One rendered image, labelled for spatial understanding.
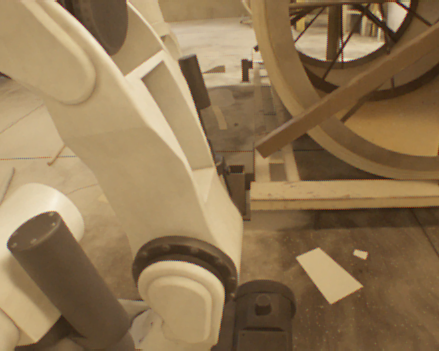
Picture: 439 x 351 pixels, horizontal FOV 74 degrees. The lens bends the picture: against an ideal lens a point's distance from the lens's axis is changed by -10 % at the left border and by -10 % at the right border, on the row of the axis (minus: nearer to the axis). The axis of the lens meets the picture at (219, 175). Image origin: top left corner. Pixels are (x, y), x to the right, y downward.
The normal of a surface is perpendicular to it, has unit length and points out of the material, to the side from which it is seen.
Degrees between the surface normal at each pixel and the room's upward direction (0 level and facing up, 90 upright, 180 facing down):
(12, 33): 90
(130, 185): 90
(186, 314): 90
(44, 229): 12
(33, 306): 78
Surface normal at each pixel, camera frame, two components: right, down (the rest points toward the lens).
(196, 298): -0.11, 0.53
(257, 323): -0.07, -0.85
